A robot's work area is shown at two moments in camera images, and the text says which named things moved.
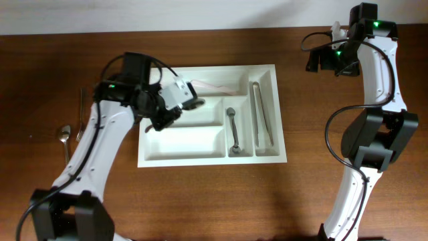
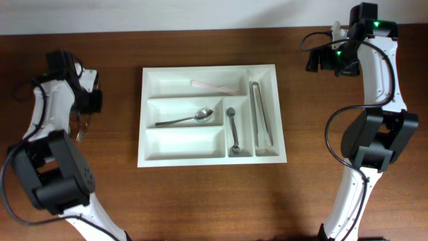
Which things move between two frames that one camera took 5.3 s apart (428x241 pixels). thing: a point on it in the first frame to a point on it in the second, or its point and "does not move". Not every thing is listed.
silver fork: [81, 131] does not move
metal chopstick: [255, 88] does not move
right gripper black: [327, 63] does not move
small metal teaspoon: [231, 112] does not move
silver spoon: [188, 104] to [202, 115]
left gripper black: [161, 122] to [97, 104]
